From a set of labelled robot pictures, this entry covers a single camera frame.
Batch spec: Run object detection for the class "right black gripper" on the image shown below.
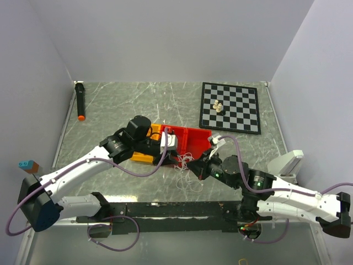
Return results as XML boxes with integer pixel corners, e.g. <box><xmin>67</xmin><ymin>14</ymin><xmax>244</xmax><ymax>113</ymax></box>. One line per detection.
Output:
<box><xmin>185</xmin><ymin>148</ymin><xmax>239</xmax><ymax>190</ymax></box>

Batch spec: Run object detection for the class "white thin cable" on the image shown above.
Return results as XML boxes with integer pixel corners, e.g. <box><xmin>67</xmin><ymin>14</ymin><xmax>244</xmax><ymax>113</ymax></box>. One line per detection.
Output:
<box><xmin>174</xmin><ymin>153</ymin><xmax>204</xmax><ymax>193</ymax></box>

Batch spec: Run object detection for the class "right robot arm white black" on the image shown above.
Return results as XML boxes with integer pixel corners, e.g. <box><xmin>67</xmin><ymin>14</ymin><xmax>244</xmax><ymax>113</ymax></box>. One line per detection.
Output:
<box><xmin>187</xmin><ymin>150</ymin><xmax>351</xmax><ymax>239</ymax></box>

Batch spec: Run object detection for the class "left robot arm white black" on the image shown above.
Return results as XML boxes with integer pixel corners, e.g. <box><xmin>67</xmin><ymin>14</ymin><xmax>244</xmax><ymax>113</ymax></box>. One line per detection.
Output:
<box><xmin>17</xmin><ymin>115</ymin><xmax>178</xmax><ymax>232</ymax></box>

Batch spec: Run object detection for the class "yellow plastic bin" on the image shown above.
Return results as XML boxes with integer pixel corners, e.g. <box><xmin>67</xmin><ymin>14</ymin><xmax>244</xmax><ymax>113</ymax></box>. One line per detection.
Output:
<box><xmin>130</xmin><ymin>124</ymin><xmax>162</xmax><ymax>163</ymax></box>

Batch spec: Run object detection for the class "red bin right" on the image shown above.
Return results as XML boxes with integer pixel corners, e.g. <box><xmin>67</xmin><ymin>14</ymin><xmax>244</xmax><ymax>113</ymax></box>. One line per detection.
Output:
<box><xmin>181</xmin><ymin>128</ymin><xmax>212</xmax><ymax>160</ymax></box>

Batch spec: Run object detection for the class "red bin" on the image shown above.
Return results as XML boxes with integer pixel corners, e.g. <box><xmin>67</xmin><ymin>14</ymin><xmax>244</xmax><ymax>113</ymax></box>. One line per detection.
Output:
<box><xmin>152</xmin><ymin>124</ymin><xmax>186</xmax><ymax>166</ymax></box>
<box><xmin>181</xmin><ymin>128</ymin><xmax>212</xmax><ymax>160</ymax></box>

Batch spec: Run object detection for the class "red bin middle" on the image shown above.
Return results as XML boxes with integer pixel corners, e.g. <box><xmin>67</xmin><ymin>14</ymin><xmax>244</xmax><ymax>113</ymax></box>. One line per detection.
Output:
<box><xmin>152</xmin><ymin>124</ymin><xmax>186</xmax><ymax>166</ymax></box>

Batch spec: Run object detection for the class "black white chessboard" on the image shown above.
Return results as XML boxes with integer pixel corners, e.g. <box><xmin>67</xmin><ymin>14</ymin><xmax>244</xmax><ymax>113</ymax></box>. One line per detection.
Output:
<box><xmin>199</xmin><ymin>82</ymin><xmax>261</xmax><ymax>135</ymax></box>

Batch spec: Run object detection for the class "white stand device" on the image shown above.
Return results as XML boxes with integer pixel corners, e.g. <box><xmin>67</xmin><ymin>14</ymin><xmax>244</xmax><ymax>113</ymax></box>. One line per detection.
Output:
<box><xmin>267</xmin><ymin>150</ymin><xmax>304</xmax><ymax>184</ymax></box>

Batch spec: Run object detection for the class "black marker orange cap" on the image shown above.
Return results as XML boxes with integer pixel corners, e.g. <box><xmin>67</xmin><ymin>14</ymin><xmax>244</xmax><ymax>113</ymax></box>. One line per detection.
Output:
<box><xmin>75</xmin><ymin>83</ymin><xmax>85</xmax><ymax>121</ymax></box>

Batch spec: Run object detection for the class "yellow rubber band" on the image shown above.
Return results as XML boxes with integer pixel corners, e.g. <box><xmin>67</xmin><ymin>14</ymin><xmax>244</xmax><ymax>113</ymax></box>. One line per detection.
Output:
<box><xmin>238</xmin><ymin>258</ymin><xmax>248</xmax><ymax>265</ymax></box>

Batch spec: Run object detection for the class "blue orange toy block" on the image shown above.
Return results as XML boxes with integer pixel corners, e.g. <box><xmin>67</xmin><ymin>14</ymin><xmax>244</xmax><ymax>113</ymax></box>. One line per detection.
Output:
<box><xmin>18</xmin><ymin>160</ymin><xmax>42</xmax><ymax>176</ymax></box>

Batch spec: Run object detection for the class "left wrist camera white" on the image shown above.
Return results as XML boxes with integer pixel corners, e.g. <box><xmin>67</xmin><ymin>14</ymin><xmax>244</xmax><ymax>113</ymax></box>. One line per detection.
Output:
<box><xmin>160</xmin><ymin>132</ymin><xmax>178</xmax><ymax>153</ymax></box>

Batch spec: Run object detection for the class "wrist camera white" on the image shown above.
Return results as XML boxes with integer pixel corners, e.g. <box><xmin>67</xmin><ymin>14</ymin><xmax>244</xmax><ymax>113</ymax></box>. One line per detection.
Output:
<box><xmin>207</xmin><ymin>133</ymin><xmax>226</xmax><ymax>147</ymax></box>
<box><xmin>160</xmin><ymin>132</ymin><xmax>178</xmax><ymax>153</ymax></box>

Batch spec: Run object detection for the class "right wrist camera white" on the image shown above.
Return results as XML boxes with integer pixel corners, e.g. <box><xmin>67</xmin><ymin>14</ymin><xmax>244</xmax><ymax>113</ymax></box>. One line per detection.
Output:
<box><xmin>207</xmin><ymin>133</ymin><xmax>226</xmax><ymax>147</ymax></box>

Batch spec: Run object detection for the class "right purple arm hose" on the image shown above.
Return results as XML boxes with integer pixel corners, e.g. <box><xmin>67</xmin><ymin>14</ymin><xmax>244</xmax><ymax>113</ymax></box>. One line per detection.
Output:
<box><xmin>217</xmin><ymin>135</ymin><xmax>353</xmax><ymax>245</ymax></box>

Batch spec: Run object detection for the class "aluminium rail frame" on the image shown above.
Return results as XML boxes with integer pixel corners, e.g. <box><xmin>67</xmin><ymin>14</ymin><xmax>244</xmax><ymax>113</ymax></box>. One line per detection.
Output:
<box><xmin>13</xmin><ymin>204</ymin><xmax>331</xmax><ymax>265</ymax></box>

